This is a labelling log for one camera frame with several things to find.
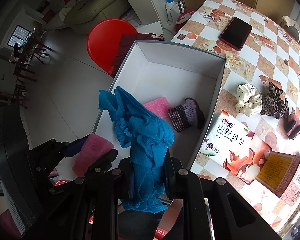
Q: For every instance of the blue nonwoven cloth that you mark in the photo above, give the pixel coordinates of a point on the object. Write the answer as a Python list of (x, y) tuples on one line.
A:
[(145, 135)]

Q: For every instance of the white bottle with blue cap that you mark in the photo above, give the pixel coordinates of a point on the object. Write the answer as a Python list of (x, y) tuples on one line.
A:
[(171, 10)]

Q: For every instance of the leopard print scrunchie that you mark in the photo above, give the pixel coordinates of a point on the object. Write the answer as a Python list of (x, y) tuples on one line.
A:
[(275, 102)]

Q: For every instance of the grey cardboard box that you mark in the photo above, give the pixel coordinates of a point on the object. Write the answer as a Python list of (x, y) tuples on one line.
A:
[(177, 80)]

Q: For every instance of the barred window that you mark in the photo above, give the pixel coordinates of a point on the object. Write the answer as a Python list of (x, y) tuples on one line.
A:
[(18, 36)]

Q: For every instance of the dark wooden dining chair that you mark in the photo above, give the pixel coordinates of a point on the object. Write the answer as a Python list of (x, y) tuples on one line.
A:
[(27, 62)]

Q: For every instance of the cream sofa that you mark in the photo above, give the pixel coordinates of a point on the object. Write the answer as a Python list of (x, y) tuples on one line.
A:
[(95, 10)]

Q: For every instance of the floral tissue pack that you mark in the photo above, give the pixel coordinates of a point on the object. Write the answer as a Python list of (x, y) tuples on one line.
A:
[(230, 142)]

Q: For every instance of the dark red cloth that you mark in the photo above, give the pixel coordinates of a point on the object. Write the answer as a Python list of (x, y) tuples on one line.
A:
[(126, 45)]

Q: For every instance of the cream quilted slipper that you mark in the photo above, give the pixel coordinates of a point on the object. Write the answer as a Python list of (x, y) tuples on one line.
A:
[(290, 23)]

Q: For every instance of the pink patterned cardboard box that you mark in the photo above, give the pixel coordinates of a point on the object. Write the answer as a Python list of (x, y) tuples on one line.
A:
[(277, 170)]

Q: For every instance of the purple knitted bootie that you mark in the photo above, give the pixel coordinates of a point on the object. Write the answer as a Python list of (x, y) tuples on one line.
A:
[(183, 115)]

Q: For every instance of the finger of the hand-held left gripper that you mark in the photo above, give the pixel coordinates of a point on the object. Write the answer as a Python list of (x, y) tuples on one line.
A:
[(103, 161), (72, 148)]

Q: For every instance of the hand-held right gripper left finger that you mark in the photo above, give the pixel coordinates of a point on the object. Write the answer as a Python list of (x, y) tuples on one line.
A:
[(110, 205)]

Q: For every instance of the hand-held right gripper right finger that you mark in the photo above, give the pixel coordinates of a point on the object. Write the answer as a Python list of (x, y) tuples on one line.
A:
[(190, 195)]

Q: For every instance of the black red smartphone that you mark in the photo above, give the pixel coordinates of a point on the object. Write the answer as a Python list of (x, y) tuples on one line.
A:
[(236, 33)]

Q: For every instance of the white polka dot scrunchie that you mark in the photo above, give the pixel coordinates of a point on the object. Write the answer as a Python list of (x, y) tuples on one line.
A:
[(248, 100)]

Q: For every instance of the thick pink sponge with holes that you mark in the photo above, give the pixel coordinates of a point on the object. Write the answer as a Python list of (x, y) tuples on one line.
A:
[(92, 152)]

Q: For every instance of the pink foam sponge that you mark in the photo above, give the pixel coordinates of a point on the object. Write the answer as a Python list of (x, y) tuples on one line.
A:
[(156, 106)]

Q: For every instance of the red plastic stool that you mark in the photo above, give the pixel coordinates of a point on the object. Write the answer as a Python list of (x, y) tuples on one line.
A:
[(102, 42)]

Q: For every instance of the person's dark pants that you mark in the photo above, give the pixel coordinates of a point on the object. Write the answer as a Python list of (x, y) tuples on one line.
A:
[(140, 226)]

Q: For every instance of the checkered patterned table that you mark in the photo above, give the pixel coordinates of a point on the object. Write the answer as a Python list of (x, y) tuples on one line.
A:
[(265, 62)]

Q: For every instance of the white cabinet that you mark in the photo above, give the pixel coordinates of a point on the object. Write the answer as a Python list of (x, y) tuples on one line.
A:
[(150, 2)]

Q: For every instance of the red white patterned bag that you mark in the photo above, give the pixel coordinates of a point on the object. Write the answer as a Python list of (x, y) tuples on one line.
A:
[(186, 17)]

